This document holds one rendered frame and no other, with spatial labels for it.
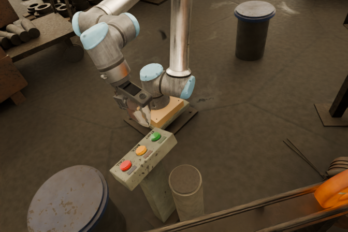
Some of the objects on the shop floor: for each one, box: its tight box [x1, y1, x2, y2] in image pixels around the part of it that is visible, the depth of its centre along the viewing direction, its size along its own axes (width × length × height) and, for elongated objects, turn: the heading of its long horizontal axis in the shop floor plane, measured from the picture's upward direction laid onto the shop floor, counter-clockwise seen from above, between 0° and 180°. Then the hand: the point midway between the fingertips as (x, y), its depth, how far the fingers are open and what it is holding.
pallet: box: [22, 0, 107, 22], centre depth 317 cm, size 120×81×44 cm
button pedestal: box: [110, 127, 179, 228], centre depth 105 cm, size 16×24×62 cm, turn 146°
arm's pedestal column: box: [124, 106, 198, 137], centre depth 173 cm, size 40×40×8 cm
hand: (148, 124), depth 85 cm, fingers closed
